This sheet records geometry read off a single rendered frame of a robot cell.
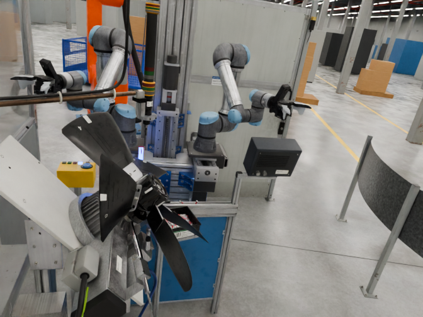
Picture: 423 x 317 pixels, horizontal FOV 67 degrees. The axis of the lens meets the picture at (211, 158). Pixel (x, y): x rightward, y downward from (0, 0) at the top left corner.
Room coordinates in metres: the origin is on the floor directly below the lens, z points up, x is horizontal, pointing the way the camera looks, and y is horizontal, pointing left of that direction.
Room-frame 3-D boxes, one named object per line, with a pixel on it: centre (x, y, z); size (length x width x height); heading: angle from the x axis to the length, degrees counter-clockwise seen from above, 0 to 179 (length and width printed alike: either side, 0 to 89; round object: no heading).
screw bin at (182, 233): (1.31, 0.14, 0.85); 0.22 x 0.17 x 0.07; 121
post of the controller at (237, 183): (1.56, -0.16, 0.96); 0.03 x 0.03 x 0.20; 16
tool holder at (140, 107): (1.06, 0.25, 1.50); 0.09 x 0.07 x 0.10; 141
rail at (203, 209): (1.44, 0.25, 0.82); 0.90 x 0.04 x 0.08; 106
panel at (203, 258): (1.44, 0.25, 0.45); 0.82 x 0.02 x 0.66; 106
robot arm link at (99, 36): (1.81, 0.67, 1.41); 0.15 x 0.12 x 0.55; 76
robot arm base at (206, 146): (1.88, 0.05, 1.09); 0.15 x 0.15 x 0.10
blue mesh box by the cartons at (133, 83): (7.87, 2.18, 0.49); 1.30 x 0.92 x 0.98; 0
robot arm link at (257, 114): (1.74, -0.20, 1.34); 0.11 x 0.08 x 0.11; 128
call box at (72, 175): (1.34, 0.63, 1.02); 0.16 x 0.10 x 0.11; 106
